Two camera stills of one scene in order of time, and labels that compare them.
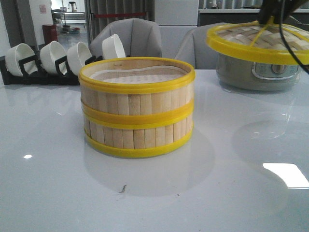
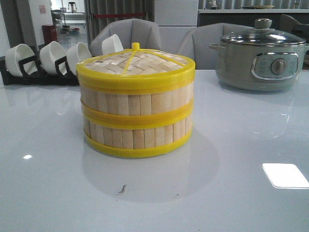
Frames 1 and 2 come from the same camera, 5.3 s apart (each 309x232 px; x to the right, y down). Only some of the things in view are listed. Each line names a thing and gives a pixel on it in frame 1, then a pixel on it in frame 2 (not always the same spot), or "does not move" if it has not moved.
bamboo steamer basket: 137,93 does not move
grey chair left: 139,38 does not move
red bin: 50,33 does not move
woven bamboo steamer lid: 250,41 to 135,70
